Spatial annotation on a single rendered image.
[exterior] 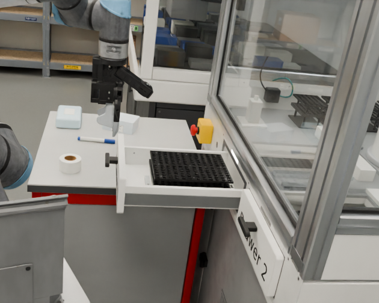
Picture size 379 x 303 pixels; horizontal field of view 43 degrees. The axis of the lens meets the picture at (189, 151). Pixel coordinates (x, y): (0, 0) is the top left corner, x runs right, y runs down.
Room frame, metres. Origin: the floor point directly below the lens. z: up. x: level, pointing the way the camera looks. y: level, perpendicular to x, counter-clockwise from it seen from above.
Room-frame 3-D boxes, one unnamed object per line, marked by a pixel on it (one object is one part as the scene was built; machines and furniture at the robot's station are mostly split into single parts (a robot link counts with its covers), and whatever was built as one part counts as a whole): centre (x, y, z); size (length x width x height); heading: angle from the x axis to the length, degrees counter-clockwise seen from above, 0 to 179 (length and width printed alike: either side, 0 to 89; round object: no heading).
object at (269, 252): (0.97, -0.19, 0.87); 0.29 x 0.02 x 0.11; 12
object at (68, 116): (1.77, 0.50, 0.78); 0.15 x 0.10 x 0.04; 13
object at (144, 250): (1.62, 0.25, 0.38); 0.62 x 0.58 x 0.76; 12
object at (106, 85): (1.20, 0.24, 1.14); 0.09 x 0.08 x 0.12; 102
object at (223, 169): (1.26, -0.01, 0.87); 0.22 x 0.18 x 0.06; 102
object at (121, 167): (1.21, 0.19, 0.87); 0.29 x 0.02 x 0.11; 12
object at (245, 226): (0.97, -0.16, 0.91); 0.07 x 0.04 x 0.01; 12
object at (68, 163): (1.39, 0.38, 0.78); 0.07 x 0.07 x 0.04
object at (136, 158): (1.26, -0.02, 0.86); 0.40 x 0.26 x 0.06; 102
